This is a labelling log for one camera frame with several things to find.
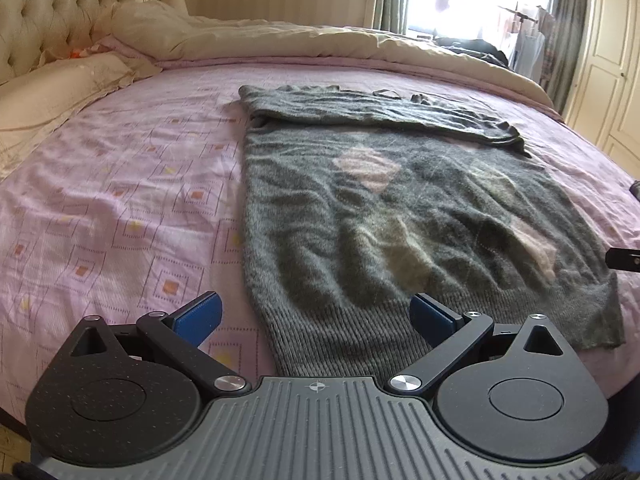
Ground pink patterned bed sheet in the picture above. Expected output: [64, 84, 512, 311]
[0, 55, 640, 411]

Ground cream tufted headboard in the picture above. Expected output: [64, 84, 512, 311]
[0, 0, 161, 86]

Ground pale grey hanging top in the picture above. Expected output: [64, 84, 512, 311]
[512, 30, 546, 82]

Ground clothes drying rack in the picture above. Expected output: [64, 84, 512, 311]
[497, 0, 557, 82]

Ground cream pillow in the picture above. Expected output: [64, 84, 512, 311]
[0, 52, 161, 176]

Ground plaid hanging shirt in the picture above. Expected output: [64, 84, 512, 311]
[542, 10, 557, 77]

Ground grey argyle sweater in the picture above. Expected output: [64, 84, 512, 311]
[237, 85, 626, 381]

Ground beige duvet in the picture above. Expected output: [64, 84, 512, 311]
[110, 2, 556, 111]

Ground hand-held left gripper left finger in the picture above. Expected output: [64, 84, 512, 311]
[65, 290, 253, 399]

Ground cream wardrobe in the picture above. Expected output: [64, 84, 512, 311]
[565, 0, 640, 171]

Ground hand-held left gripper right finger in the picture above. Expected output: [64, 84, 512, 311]
[386, 292, 576, 398]

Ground dark clothes pile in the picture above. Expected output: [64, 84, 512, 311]
[432, 35, 511, 67]

